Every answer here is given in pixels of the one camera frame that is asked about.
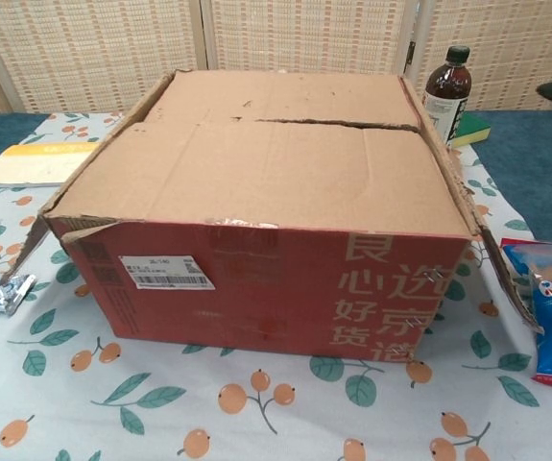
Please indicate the red cardboard box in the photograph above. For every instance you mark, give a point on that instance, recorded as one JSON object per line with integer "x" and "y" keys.
{"x": 275, "y": 216}

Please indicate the green yellow sponge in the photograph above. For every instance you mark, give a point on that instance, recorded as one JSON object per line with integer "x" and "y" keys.
{"x": 474, "y": 132}

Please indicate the dark brown drink bottle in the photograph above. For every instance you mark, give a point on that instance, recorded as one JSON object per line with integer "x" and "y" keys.
{"x": 448, "y": 91}

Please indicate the bamboo folding screen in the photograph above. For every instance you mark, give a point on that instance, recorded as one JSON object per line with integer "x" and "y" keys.
{"x": 112, "y": 53}

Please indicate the yellow white book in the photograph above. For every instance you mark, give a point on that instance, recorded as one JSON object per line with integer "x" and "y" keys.
{"x": 35, "y": 165}

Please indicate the floral tablecloth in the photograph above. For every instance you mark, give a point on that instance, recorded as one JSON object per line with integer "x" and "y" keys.
{"x": 112, "y": 384}

